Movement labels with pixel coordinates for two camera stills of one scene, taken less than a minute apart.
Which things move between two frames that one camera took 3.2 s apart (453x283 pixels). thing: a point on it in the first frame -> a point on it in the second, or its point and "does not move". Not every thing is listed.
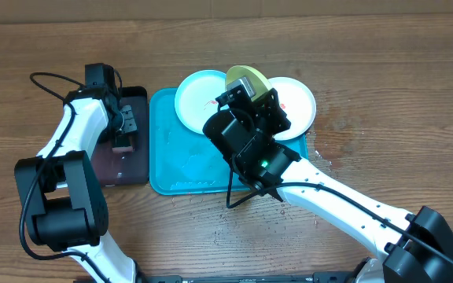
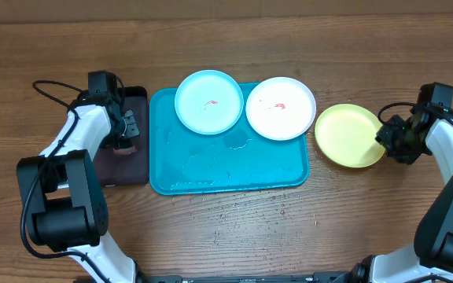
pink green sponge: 122,149 does not move
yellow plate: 257,82 -> 346,134
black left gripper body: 124,124 does not move
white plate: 299,104 does not move
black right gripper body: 277,123 -> 398,140
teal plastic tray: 184,162 does not move
